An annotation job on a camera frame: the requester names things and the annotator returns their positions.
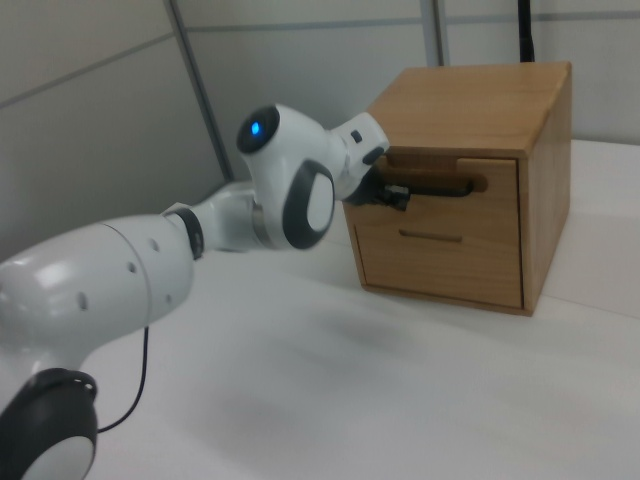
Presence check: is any grey partition post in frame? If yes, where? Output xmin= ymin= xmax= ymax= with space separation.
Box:
xmin=430 ymin=0 xmax=452 ymax=67

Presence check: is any open-top wooden drawer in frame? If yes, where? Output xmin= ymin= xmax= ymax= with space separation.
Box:
xmin=343 ymin=153 xmax=522 ymax=237

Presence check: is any wooden drawer with slot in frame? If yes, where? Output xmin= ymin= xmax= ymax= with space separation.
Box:
xmin=352 ymin=223 xmax=526 ymax=308

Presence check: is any wooden drawer cabinet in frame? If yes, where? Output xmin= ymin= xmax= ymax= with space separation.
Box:
xmin=342 ymin=60 xmax=573 ymax=317

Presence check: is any black vertical pole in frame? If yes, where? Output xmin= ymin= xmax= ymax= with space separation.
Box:
xmin=516 ymin=0 xmax=537 ymax=64

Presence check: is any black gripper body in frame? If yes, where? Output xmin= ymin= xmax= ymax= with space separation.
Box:
xmin=342 ymin=167 xmax=389 ymax=208

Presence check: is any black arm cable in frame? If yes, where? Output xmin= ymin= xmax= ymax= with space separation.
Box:
xmin=97 ymin=324 xmax=152 ymax=434

